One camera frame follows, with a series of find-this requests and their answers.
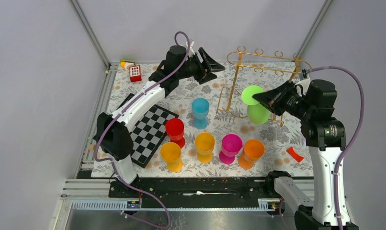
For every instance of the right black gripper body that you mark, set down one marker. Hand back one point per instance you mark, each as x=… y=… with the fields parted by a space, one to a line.
x=287 y=99

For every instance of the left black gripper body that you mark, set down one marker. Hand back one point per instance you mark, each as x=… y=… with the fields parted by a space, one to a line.
x=194 y=68

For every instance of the green plastic wine glass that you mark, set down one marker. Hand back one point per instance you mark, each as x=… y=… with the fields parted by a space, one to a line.
x=255 y=111

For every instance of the gold wire glass rack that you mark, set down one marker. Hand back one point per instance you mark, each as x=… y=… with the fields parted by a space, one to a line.
x=236 y=58

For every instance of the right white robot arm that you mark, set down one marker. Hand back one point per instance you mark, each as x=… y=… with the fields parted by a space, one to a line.
x=326 y=140

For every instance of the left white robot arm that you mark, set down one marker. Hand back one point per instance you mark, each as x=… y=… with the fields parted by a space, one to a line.
x=113 y=130

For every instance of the blue plastic wine glass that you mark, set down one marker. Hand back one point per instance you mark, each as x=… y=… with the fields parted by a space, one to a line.
x=200 y=109

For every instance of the orange plastic wine glass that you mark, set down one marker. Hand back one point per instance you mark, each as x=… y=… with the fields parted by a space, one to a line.
x=253 y=150

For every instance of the red plastic wine glass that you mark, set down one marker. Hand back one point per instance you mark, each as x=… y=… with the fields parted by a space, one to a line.
x=175 y=131

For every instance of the magenta plastic wine glass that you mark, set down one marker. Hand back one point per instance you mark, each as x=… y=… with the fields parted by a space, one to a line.
x=231 y=145

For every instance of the amber plastic wine glass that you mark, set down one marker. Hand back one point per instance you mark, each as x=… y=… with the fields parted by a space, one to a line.
x=204 y=144

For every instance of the yellow plastic wine glass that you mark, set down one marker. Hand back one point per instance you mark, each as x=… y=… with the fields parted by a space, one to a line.
x=171 y=153

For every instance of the red curved piece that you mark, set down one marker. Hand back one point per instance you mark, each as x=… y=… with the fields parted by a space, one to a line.
x=291 y=151

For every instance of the floral table mat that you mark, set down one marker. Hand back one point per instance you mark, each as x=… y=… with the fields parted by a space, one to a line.
x=277 y=137

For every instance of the red toy block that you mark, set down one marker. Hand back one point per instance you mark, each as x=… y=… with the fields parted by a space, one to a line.
x=135 y=73

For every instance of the small colourful toy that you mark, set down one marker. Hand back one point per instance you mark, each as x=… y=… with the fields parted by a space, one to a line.
x=125 y=63

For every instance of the black white checkerboard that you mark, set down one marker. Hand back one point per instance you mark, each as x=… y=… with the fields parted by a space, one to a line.
x=146 y=136

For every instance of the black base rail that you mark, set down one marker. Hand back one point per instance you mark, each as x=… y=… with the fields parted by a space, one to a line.
x=209 y=192

